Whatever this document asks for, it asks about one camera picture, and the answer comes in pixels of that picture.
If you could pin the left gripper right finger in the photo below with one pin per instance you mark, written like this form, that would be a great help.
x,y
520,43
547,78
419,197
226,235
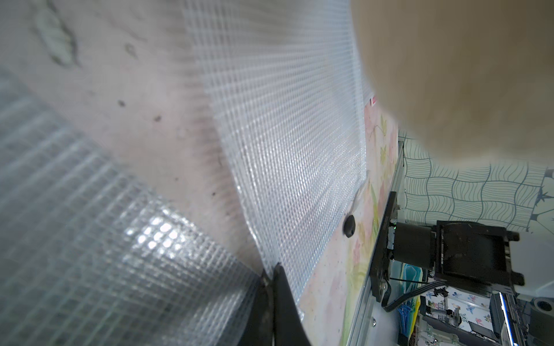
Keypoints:
x,y
288,329

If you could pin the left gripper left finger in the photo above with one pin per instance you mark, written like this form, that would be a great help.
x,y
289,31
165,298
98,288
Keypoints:
x,y
259,330

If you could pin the mesh document bag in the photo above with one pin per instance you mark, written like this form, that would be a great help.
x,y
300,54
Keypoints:
x,y
90,256
285,87

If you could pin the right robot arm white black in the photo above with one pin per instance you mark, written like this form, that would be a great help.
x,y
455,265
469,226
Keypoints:
x,y
477,258

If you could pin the aluminium mounting rail frame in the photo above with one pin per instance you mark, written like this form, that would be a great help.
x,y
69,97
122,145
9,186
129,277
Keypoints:
x,y
371,325

